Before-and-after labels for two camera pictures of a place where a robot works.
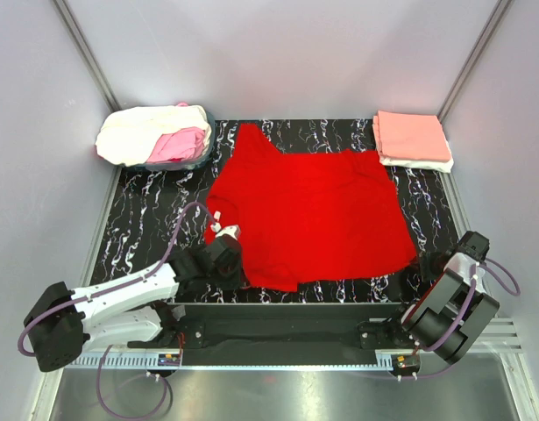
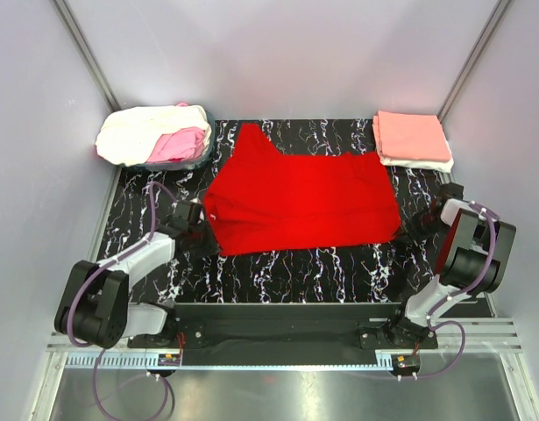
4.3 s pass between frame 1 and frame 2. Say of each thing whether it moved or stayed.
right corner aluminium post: stayed
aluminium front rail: stayed
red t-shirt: moved
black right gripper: moved
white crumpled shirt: stayed
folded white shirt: stayed
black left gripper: moved
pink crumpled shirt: stayed
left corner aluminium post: stayed
